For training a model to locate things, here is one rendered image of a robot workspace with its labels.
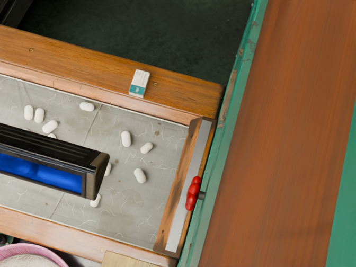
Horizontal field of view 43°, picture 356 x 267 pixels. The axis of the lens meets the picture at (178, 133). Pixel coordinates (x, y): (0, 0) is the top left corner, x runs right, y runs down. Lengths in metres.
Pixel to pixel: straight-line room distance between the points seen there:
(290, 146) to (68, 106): 0.99
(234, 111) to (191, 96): 0.54
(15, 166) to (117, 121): 0.40
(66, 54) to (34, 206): 0.37
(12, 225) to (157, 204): 0.32
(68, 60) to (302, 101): 1.00
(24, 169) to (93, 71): 0.43
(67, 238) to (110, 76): 0.39
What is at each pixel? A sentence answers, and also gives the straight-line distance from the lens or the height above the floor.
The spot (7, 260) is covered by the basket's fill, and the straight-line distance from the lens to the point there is 1.12.
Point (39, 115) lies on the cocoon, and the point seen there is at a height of 0.76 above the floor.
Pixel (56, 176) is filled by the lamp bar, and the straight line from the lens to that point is 0.74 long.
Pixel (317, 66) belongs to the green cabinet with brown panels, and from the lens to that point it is 0.17.
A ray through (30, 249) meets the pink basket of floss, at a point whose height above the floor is 0.74.
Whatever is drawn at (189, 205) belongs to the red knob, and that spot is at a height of 1.25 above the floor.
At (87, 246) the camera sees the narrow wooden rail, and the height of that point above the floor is 0.76.
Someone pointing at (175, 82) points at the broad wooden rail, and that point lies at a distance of 1.10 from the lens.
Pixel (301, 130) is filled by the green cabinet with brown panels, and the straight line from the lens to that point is 0.16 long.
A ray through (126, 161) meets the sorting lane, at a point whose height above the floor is 0.74.
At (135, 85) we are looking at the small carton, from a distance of 1.08.
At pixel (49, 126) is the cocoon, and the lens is 1.11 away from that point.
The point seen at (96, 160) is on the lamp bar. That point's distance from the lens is 0.72.
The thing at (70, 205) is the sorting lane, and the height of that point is 0.74.
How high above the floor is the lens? 1.79
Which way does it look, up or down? 75 degrees down
